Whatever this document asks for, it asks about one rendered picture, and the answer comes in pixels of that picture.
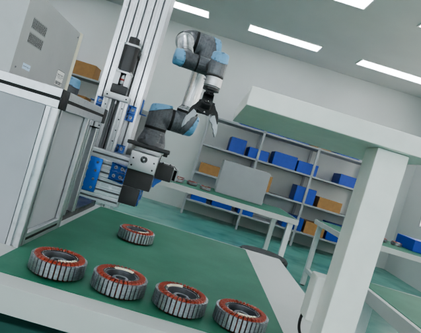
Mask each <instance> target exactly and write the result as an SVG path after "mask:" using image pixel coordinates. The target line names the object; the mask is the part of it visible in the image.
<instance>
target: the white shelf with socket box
mask: <svg viewBox="0 0 421 333"><path fill-rule="evenodd" d="M233 121H234V122H238V123H240V124H244V125H247V126H251V127H254V128H257V129H260V130H264V131H268V132H270V133H275V134H277V135H280V136H284V137H287V138H290V139H294V140H296V141H300V142H303V143H307V144H310V145H314V146H316V147H320V148H323V149H326V150H329V151H333V152H335V153H340V154H342V155H346V156H349V157H353V158H355V159H359V160H362V164H361V167H360V170H359V173H358V177H357V179H356V183H355V186H354V189H353V192H352V196H351V198H350V203H349V205H348V209H347V212H346V215H345V218H344V222H343V224H342V228H341V231H340V234H339V237H338V241H337V243H336V248H335V250H334V254H333V256H332V260H331V263H330V267H329V269H328V273H327V275H326V274H322V273H319V272H316V271H313V272H312V274H311V277H310V280H309V284H308V286H307V290H306V293H305V297H304V300H303V303H302V306H301V310H300V313H301V314H300V316H299V320H298V324H297V330H298V333H301V319H302V317H303V318H304V319H305V320H308V321H311V322H312V325H311V328H310V331H309V333H354V332H355V330H356V326H357V323H358V320H359V317H360V313H361V311H362V307H363V305H364V301H365V297H366V294H367V290H368V288H369V284H370V281H371V278H372V275H373V271H374V269H375V265H376V262H377V259H378V256H379V252H380V250H381V246H382V244H383V239H384V237H385V233H386V230H387V227H388V224H389V220H390V218H391V214H392V211H393V208H394V205H395V201H396V198H397V195H398V192H399V188H400V186H401V182H402V178H403V176H404V172H405V169H406V166H407V165H421V137H418V136H415V135H411V134H409V133H405V132H402V131H398V130H395V129H392V128H388V127H385V126H381V125H379V124H375V123H372V122H369V121H366V120H362V119H359V118H355V117H353V116H349V115H346V114H343V113H340V112H336V111H334V110H329V109H327V108H323V107H320V106H317V105H314V104H310V103H308V102H303V101H301V100H298V99H294V98H291V97H288V96H284V95H282V94H278V93H275V92H272V91H267V90H265V89H261V88H258V87H255V86H252V87H251V88H250V90H249V91H248V93H247V94H246V95H245V97H244V99H242V101H241V103H240V104H239V105H238V107H237V108H236V111H235V114H234V117H233Z"/></svg>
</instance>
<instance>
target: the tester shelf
mask: <svg viewBox="0 0 421 333"><path fill-rule="evenodd" d="M0 91H1V92H3V93H7V94H11V95H14V96H17V97H20V98H24V99H27V100H31V101H33V102H37V103H40V104H44V105H46V106H51V107H53V108H57V109H60V110H63V111H66V112H69V113H72V114H75V115H78V116H81V117H84V118H88V119H90V120H93V121H96V122H100V123H102V124H104V123H105V119H106V116H107V113H108V110H106V109H104V108H101V107H99V106H97V105H96V104H93V103H92V102H89V101H88V100H85V99H83V98H81V97H79V96H77V95H75V94H73V93H71V92H69V91H67V90H65V89H60V88H57V87H54V86H51V85H47V84H44V83H41V82H38V81H34V80H32V79H27V78H25V77H21V76H18V75H14V74H12V73H8V72H5V71H2V70H0Z"/></svg>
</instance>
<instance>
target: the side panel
mask: <svg viewBox="0 0 421 333"><path fill-rule="evenodd" d="M90 123H91V120H90V119H88V118H84V117H81V116H78V115H75V114H72V113H69V112H66V111H63V110H60V109H57V108H53V107H51V106H46V108H45V111H44V115H43V117H42V121H41V124H40V128H39V131H38V135H37V138H36V142H35V144H34V148H33V151H32V155H31V158H30V162H29V165H28V168H27V172H26V175H25V178H24V182H23V185H22V189H21V191H20V196H19V200H18V202H17V206H16V209H15V213H14V216H13V220H12V223H11V227H10V229H9V234H8V236H7V240H6V243H5V244H6V245H9V246H10V245H13V247H16V248H18V247H20V246H22V245H24V244H26V243H28V242H30V241H32V240H34V239H37V238H38V237H41V236H42V235H45V234H46V233H49V232H50V231H53V230H54V229H57V228H58V227H59V226H60V223H61V220H62V217H63V213H64V210H65V206H66V203H67V199H68V197H69V193H70V190H71V186H72V183H73V179H74V177H75V173H76V170H77V166H78V163H79V159H80V156H81V153H82V150H83V146H84V143H85V139H86V136H87V132H88V130H89V126H90Z"/></svg>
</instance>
